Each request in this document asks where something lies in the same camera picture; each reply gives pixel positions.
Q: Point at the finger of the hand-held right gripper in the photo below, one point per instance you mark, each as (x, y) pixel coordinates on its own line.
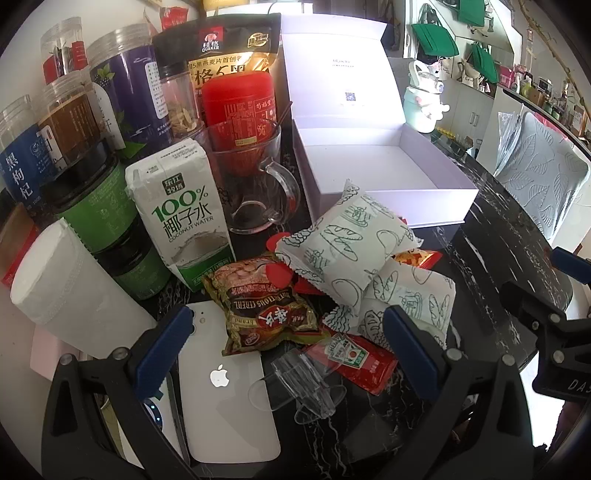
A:
(572, 262)
(526, 297)

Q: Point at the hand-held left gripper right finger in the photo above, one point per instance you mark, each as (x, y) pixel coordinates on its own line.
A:
(411, 350)

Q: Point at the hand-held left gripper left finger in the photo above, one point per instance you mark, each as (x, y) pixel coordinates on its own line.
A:
(161, 346)

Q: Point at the red ketchup sachet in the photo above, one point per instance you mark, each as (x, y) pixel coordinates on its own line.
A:
(360, 357)

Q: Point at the white green printed bread packet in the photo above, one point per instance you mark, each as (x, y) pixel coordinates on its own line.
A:
(341, 249)
(415, 286)

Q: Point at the brown cereal packet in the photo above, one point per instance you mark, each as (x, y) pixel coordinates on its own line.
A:
(263, 309)

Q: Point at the clear plastic holder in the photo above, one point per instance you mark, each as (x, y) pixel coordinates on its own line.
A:
(304, 387)

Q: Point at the white gift box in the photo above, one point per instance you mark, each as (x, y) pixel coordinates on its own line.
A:
(369, 170)

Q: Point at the green jar black lid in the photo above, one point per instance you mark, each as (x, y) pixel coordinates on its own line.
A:
(97, 207)
(134, 267)

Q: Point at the grey leaf pattern chair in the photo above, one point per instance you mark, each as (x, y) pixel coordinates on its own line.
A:
(540, 175)

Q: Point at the white smartphone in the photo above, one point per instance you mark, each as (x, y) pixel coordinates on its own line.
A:
(231, 415)

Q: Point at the white toilet paper roll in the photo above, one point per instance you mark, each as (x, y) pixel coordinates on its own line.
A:
(69, 286)

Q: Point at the pink notepad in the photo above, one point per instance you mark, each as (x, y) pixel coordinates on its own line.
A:
(46, 355)

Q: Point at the white green coconut water carton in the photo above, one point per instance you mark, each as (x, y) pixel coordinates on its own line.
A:
(184, 221)

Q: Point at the clear plastic bag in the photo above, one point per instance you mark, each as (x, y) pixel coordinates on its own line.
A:
(508, 134)

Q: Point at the row of bottles and jars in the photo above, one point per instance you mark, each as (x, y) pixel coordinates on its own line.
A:
(545, 97)

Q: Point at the clear glass mug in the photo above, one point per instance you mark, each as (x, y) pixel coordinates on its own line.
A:
(249, 203)

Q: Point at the red box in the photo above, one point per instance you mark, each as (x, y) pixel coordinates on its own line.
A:
(16, 244)

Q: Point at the white cabinet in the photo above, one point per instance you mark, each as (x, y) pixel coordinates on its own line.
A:
(466, 110)

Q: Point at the bamboo pole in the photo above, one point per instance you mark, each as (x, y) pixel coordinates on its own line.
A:
(554, 50)

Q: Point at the mint green kettle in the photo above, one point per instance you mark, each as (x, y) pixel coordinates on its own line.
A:
(422, 110)

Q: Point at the green tote bag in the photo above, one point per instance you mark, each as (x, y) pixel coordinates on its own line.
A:
(485, 62)
(434, 39)
(471, 11)

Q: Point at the clear jar blue label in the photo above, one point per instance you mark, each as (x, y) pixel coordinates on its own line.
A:
(25, 170)

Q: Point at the clear jar brown label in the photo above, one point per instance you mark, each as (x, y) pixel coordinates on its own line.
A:
(69, 124)

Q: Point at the small jar black lid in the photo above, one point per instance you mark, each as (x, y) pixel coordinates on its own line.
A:
(182, 106)

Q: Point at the clear jar purple label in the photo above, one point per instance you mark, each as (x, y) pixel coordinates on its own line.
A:
(134, 92)

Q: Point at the red tin can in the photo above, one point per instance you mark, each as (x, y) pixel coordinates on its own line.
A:
(238, 101)

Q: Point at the brown stirring stick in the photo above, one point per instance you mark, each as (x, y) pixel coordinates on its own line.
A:
(282, 116)

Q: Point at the black oat pouch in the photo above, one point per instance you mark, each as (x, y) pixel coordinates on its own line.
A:
(231, 46)

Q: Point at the clear jar red label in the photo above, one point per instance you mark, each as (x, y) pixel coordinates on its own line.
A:
(60, 55)

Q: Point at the red goji berry packet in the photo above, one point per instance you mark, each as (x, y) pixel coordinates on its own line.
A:
(173, 16)

